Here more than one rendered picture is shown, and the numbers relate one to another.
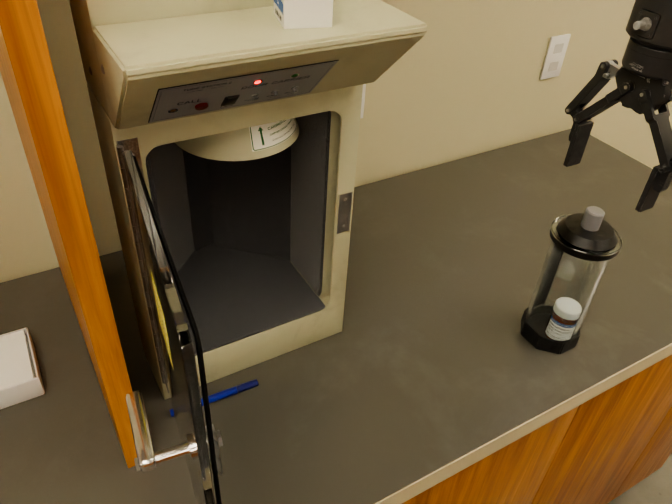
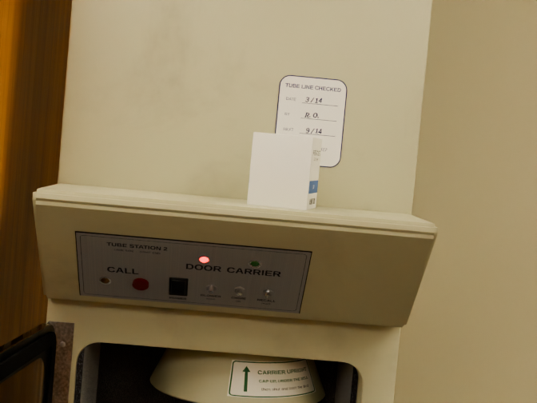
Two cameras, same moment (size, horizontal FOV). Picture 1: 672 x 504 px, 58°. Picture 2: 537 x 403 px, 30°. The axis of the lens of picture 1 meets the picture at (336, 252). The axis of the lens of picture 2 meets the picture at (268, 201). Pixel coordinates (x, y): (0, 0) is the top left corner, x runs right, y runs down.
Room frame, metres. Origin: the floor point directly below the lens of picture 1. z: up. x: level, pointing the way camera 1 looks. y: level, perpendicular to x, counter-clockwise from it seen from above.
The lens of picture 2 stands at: (-0.11, -0.36, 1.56)
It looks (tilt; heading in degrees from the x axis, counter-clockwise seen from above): 3 degrees down; 30
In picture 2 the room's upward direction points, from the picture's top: 5 degrees clockwise
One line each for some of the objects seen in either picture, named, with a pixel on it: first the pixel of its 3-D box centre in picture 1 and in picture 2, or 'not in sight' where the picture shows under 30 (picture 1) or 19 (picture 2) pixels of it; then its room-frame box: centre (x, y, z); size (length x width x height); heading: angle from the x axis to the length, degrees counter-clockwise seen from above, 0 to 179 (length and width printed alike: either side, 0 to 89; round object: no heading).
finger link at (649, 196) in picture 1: (653, 187); not in sight; (0.72, -0.43, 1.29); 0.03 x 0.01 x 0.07; 122
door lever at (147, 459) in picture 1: (158, 426); not in sight; (0.35, 0.16, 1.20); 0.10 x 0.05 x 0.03; 26
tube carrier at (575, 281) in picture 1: (566, 284); not in sight; (0.78, -0.39, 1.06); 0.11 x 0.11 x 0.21
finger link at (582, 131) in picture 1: (578, 144); not in sight; (0.83, -0.36, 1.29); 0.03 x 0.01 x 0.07; 122
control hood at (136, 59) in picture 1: (269, 72); (231, 261); (0.61, 0.08, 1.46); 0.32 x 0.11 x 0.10; 123
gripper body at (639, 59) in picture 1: (648, 75); not in sight; (0.78, -0.39, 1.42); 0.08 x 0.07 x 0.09; 32
